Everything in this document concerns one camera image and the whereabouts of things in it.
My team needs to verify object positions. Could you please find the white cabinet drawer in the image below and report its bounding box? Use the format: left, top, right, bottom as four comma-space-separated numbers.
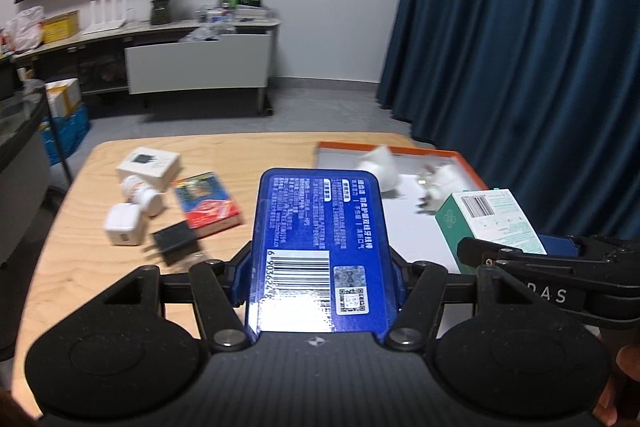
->
124, 32, 274, 96

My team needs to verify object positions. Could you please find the blue curtain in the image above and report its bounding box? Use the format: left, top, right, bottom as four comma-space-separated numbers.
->
375, 0, 640, 250

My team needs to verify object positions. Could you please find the white plastic bag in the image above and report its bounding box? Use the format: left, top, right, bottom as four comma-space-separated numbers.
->
4, 5, 46, 53

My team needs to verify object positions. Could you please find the dark grey side table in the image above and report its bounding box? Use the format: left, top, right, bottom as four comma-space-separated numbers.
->
0, 52, 52, 360

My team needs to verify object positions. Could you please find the clear storage container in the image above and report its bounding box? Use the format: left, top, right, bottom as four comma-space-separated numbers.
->
199, 4, 237, 26

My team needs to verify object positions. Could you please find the black power adapter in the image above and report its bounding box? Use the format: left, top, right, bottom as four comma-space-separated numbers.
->
144, 221, 207, 269

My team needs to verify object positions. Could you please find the blue barcode box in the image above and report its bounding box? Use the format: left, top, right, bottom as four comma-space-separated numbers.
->
249, 167, 396, 339

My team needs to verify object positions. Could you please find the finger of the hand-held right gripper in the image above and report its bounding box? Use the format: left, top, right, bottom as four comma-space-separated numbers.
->
537, 233, 640, 259
457, 236, 586, 279

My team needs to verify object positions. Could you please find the orange-rimmed white tray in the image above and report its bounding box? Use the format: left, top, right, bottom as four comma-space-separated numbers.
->
314, 140, 492, 276

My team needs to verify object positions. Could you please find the television cabinet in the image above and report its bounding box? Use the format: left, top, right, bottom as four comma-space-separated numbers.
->
12, 13, 282, 116

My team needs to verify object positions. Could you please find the blue plastic bag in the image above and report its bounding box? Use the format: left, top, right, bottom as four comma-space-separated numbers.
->
38, 104, 92, 166

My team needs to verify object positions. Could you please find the white router with antennas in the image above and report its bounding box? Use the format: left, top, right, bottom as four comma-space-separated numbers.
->
82, 0, 129, 34

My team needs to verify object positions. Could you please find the clear plastic wrap pile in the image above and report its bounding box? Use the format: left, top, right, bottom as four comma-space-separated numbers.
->
179, 23, 236, 44

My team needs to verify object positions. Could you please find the white box with adapter picture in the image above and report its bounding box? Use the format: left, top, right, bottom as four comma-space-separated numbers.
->
115, 148, 182, 193

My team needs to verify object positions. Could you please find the white power adapter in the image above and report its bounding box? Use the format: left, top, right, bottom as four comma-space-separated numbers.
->
416, 162, 462, 216

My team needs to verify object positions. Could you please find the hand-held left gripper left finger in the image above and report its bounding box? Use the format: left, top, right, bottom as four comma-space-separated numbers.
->
102, 243, 254, 354

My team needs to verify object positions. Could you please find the person's right hand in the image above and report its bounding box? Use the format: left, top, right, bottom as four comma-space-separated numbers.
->
597, 342, 640, 427

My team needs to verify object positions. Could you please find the white charger cube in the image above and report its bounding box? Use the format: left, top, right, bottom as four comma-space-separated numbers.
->
103, 202, 147, 248

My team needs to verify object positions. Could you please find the white handheld device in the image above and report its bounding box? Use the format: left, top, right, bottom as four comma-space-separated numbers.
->
357, 145, 402, 194

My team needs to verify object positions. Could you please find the green and white box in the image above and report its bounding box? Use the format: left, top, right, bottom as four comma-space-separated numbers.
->
434, 188, 549, 276

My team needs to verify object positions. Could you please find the colourful playing card box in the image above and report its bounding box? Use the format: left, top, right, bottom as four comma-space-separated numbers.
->
172, 171, 245, 239

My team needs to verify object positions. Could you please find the white foam box yellow tape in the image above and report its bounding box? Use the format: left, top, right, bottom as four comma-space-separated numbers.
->
44, 78, 82, 118

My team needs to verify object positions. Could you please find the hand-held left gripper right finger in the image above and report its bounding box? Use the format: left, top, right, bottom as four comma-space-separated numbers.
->
380, 251, 503, 354

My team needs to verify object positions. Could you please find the white pill bottle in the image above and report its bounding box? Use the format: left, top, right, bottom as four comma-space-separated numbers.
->
121, 175, 164, 218

